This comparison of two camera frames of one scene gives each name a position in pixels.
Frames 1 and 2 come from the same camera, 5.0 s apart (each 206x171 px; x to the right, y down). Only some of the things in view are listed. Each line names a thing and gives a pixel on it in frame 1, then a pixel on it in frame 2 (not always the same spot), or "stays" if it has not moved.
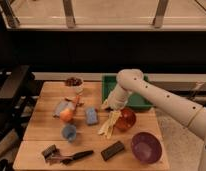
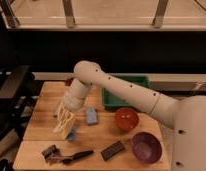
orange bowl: [126, 120] stays
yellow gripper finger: [105, 104] → [62, 113]
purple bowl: [146, 147] stays
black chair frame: [17, 88] stays
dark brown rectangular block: [112, 150] stays
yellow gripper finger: [113, 117] → [68, 125]
